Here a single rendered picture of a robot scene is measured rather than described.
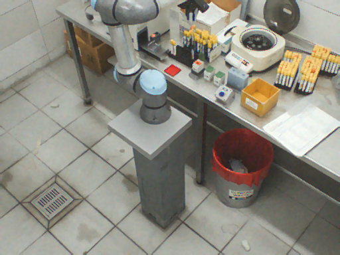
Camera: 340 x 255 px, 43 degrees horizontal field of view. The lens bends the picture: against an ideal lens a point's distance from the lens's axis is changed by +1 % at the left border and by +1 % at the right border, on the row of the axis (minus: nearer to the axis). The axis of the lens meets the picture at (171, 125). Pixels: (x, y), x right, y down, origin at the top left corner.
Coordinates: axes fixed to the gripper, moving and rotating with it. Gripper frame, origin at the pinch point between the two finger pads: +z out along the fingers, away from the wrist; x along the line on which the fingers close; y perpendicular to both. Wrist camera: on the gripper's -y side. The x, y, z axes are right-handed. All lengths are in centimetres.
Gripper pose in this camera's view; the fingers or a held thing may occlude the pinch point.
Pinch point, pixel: (192, 22)
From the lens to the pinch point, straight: 223.7
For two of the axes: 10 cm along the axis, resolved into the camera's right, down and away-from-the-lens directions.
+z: 0.3, 6.5, 7.6
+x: -6.7, 5.8, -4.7
